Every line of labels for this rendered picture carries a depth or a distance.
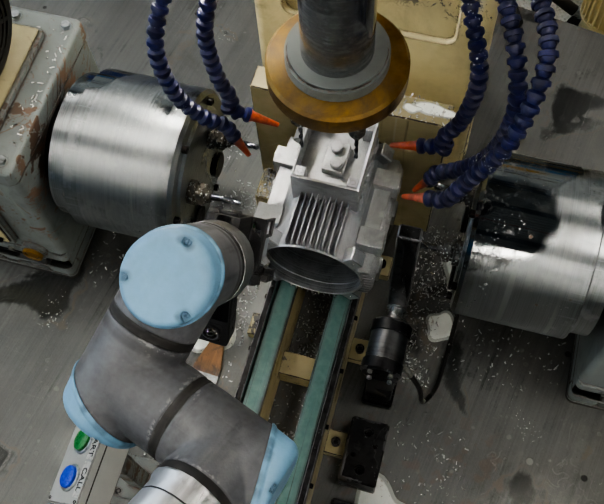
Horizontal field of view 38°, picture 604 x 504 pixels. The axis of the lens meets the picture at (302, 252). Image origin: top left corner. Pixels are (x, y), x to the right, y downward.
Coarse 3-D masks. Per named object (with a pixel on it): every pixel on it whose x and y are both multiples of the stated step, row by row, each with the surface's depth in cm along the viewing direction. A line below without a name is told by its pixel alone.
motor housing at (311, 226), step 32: (288, 192) 130; (384, 192) 129; (288, 224) 126; (320, 224) 124; (352, 224) 126; (384, 224) 130; (288, 256) 137; (320, 256) 139; (320, 288) 137; (352, 288) 133
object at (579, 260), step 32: (512, 160) 122; (544, 160) 124; (480, 192) 118; (512, 192) 117; (544, 192) 117; (576, 192) 117; (480, 224) 116; (512, 224) 116; (544, 224) 115; (576, 224) 115; (448, 256) 124; (480, 256) 117; (512, 256) 116; (544, 256) 115; (576, 256) 115; (448, 288) 132; (480, 288) 119; (512, 288) 118; (544, 288) 117; (576, 288) 116; (512, 320) 123; (544, 320) 120; (576, 320) 119
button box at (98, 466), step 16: (96, 448) 113; (112, 448) 114; (128, 448) 116; (64, 464) 116; (80, 464) 113; (96, 464) 112; (112, 464) 114; (80, 480) 112; (96, 480) 112; (112, 480) 114; (64, 496) 112; (80, 496) 110; (96, 496) 112; (112, 496) 114
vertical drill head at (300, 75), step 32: (320, 0) 91; (352, 0) 91; (288, 32) 109; (320, 32) 96; (352, 32) 96; (384, 32) 106; (288, 64) 104; (320, 64) 101; (352, 64) 101; (384, 64) 104; (288, 96) 105; (320, 96) 103; (352, 96) 103; (384, 96) 104; (320, 128) 105; (352, 128) 105
